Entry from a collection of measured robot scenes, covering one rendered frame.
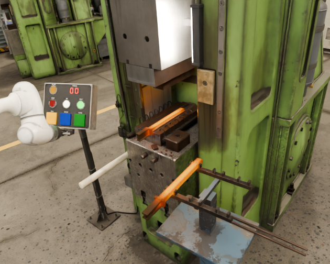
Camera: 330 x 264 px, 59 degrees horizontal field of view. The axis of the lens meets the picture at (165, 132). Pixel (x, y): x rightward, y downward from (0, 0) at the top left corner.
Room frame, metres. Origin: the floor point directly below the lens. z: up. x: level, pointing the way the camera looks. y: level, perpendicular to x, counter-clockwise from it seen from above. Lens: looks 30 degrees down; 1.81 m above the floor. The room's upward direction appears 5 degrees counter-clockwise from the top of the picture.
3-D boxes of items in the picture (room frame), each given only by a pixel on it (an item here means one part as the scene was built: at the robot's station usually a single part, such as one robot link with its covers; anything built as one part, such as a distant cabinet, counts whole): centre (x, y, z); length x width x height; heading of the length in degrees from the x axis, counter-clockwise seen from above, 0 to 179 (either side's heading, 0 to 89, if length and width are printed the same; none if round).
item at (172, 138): (1.36, -0.07, 0.95); 0.12 x 0.08 x 0.06; 138
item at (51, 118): (1.66, 0.71, 1.01); 0.07 x 0.05 x 0.07; 73
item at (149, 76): (1.59, -0.04, 1.32); 0.42 x 0.20 x 0.10; 138
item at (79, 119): (1.60, 0.52, 1.01); 0.07 x 0.05 x 0.07; 73
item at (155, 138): (1.59, -0.04, 0.96); 0.42 x 0.20 x 0.09; 138
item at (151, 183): (1.56, -0.09, 0.69); 0.56 x 0.38 x 0.45; 138
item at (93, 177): (1.60, 0.42, 0.62); 0.44 x 0.05 x 0.05; 138
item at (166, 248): (1.56, -0.09, 0.23); 0.55 x 0.37 x 0.47; 138
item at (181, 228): (0.95, -0.16, 0.70); 0.40 x 0.30 x 0.02; 53
